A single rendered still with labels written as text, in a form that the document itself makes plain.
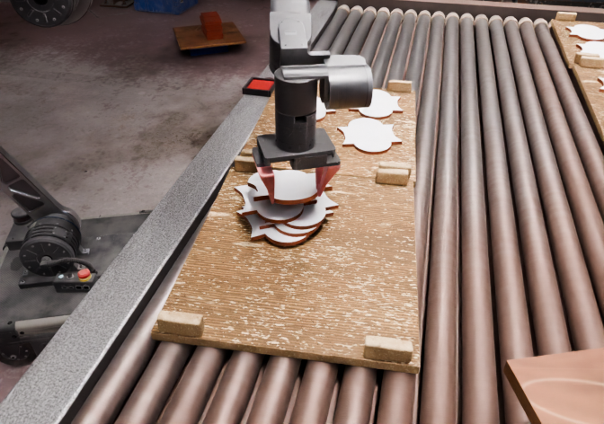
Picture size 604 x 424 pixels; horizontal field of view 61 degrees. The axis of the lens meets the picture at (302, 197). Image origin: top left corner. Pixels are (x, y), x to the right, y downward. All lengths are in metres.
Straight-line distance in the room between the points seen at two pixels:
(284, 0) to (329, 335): 0.46
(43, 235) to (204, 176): 0.91
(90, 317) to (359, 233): 0.42
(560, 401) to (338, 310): 0.30
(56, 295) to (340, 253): 1.24
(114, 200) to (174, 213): 1.71
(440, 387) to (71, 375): 0.46
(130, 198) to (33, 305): 0.93
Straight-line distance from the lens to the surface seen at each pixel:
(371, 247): 0.82
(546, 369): 0.59
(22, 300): 1.90
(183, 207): 0.96
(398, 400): 0.67
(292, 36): 0.71
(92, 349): 0.76
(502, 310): 0.81
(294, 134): 0.70
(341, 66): 0.70
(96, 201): 2.67
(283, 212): 0.82
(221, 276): 0.78
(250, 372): 0.69
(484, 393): 0.70
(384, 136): 1.10
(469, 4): 2.06
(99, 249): 1.96
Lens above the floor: 1.48
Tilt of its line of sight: 36 degrees down
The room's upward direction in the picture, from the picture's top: straight up
